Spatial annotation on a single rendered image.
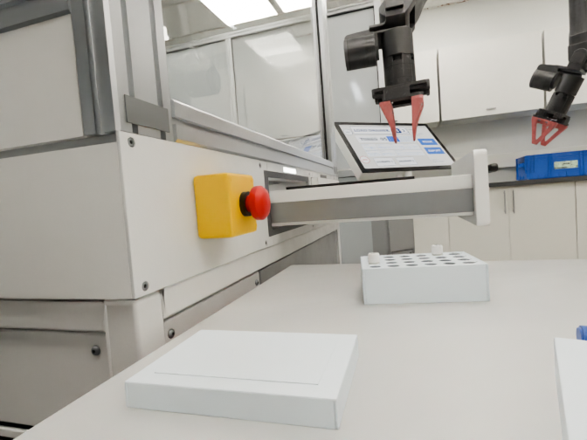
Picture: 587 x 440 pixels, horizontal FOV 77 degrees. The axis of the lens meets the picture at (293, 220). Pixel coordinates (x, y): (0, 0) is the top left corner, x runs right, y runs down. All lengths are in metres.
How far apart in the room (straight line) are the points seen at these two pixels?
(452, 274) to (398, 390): 0.19
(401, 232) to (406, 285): 1.30
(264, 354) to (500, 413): 0.14
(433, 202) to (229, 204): 0.32
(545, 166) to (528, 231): 0.61
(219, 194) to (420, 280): 0.23
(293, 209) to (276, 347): 0.39
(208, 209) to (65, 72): 0.18
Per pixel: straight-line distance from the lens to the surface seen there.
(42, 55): 0.43
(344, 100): 2.48
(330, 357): 0.25
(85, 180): 0.38
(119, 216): 0.35
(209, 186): 0.42
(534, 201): 3.82
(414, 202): 0.60
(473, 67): 4.21
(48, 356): 0.46
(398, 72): 0.75
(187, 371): 0.25
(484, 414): 0.23
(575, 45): 1.39
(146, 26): 0.42
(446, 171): 1.74
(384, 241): 1.67
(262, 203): 0.42
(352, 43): 0.77
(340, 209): 0.61
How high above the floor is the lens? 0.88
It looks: 3 degrees down
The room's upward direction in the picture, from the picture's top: 4 degrees counter-clockwise
